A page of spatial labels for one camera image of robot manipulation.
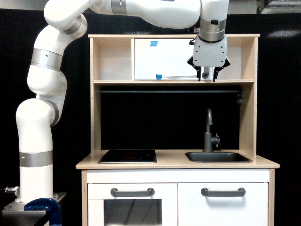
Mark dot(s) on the blue tape top piece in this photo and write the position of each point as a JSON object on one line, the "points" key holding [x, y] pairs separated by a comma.
{"points": [[153, 43]]}

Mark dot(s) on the grey toy faucet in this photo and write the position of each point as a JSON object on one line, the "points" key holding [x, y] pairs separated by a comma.
{"points": [[209, 140]]}

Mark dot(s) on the white oven door with window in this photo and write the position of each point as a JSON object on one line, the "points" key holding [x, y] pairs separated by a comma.
{"points": [[157, 210]]}

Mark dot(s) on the white microwave door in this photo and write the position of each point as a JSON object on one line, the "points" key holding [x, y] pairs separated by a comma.
{"points": [[169, 58]]}

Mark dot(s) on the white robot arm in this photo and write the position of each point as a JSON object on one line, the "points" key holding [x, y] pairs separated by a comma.
{"points": [[49, 72]]}

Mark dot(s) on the white cabinet door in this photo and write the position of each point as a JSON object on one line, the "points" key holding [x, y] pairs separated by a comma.
{"points": [[194, 209]]}

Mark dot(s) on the metal cable connector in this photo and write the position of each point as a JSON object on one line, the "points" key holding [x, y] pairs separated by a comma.
{"points": [[11, 190]]}

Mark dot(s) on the black toy stovetop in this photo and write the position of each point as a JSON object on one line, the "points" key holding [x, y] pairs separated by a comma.
{"points": [[129, 156]]}

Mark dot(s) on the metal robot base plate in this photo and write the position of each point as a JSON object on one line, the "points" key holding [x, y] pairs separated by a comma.
{"points": [[17, 206]]}

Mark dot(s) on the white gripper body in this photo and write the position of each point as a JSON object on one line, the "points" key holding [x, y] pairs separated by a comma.
{"points": [[209, 54]]}

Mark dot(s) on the blue tape bottom piece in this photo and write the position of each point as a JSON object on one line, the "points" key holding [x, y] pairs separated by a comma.
{"points": [[158, 76]]}

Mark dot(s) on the blue c-clamp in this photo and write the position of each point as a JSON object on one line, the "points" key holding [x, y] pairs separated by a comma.
{"points": [[51, 206]]}

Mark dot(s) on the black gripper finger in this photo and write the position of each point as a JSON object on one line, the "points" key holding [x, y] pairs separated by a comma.
{"points": [[198, 69], [215, 72]]}

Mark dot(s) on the blue tape piece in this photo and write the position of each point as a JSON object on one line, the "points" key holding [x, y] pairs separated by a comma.
{"points": [[158, 76], [153, 43]]}

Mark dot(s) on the wooden toy kitchen frame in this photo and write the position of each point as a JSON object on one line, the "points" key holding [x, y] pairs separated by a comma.
{"points": [[173, 124]]}

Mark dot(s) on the grey microwave door handle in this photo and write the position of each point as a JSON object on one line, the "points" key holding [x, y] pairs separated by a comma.
{"points": [[207, 73]]}

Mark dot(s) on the grey cabinet door handle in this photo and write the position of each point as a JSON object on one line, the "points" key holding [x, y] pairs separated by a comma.
{"points": [[223, 193]]}

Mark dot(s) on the grey oven door handle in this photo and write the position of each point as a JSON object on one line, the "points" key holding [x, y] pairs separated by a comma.
{"points": [[141, 193]]}

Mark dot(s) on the dark grey hanging rail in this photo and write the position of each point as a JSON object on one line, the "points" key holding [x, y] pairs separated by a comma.
{"points": [[171, 91]]}

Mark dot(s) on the grey toy sink basin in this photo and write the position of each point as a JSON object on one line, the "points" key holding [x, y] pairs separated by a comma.
{"points": [[214, 157]]}

